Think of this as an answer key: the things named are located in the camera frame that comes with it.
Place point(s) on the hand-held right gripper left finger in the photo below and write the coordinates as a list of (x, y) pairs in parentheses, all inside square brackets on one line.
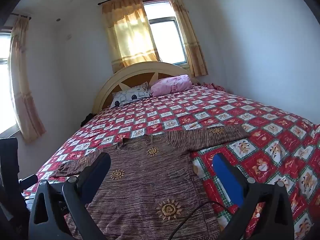
[(97, 170)]

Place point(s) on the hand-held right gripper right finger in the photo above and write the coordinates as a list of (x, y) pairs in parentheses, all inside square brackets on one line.
[(227, 177)]

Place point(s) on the brown knit sweater sun prints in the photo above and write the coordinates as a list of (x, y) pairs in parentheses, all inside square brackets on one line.
[(150, 180)]

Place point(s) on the dark cloth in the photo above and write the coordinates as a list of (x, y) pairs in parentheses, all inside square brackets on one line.
[(86, 120)]

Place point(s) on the red checkered printed blanket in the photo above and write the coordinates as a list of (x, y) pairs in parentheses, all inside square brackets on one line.
[(275, 142)]

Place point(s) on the white patterned pillow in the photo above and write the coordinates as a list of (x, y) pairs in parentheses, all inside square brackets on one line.
[(127, 96)]

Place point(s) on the window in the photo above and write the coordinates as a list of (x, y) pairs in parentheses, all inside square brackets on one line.
[(166, 40), (6, 85)]

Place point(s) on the pink ruffled cloth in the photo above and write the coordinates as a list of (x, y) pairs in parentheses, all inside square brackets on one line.
[(215, 86)]

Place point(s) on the pink pillow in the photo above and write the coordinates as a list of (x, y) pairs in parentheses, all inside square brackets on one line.
[(170, 85)]

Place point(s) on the beige wooden headboard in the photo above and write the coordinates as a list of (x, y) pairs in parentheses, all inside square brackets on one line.
[(140, 67)]

